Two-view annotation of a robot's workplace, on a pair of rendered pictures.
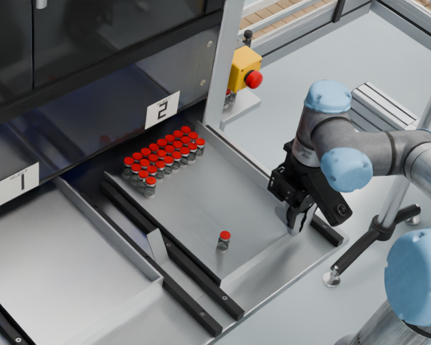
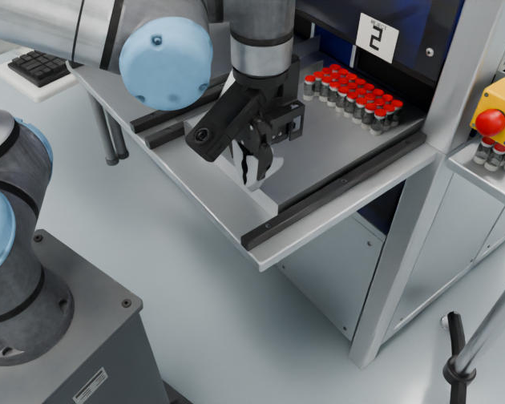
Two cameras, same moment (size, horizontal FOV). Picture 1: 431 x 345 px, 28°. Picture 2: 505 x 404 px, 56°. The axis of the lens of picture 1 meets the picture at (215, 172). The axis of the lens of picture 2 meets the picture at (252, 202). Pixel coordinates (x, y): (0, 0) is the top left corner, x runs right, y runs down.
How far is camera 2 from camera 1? 1.61 m
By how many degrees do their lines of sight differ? 67
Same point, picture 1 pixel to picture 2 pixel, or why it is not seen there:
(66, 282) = not seen: hidden behind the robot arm
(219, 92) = (450, 99)
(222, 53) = (466, 30)
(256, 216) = (288, 171)
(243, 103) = (495, 179)
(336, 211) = (198, 128)
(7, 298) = not seen: hidden behind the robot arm
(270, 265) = (215, 177)
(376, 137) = not seen: outside the picture
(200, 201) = (305, 130)
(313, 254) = (229, 219)
